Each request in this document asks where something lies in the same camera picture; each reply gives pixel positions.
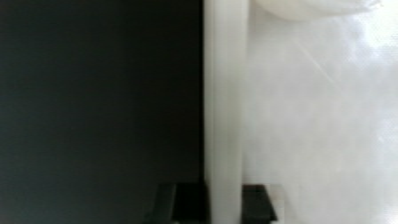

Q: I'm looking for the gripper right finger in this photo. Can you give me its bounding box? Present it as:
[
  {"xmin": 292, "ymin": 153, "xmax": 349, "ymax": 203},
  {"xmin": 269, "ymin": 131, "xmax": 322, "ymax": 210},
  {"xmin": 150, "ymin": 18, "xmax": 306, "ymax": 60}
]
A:
[{"xmin": 243, "ymin": 184, "xmax": 278, "ymax": 224}]

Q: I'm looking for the white desk top tray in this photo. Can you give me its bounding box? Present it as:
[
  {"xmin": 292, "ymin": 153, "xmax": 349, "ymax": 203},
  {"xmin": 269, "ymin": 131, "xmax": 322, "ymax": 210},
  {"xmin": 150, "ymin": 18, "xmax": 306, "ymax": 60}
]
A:
[{"xmin": 205, "ymin": 0, "xmax": 398, "ymax": 224}]

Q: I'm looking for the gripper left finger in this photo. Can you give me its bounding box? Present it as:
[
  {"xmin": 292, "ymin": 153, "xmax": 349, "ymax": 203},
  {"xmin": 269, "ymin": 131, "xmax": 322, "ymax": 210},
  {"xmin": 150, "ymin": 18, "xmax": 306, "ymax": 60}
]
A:
[{"xmin": 143, "ymin": 183, "xmax": 209, "ymax": 224}]

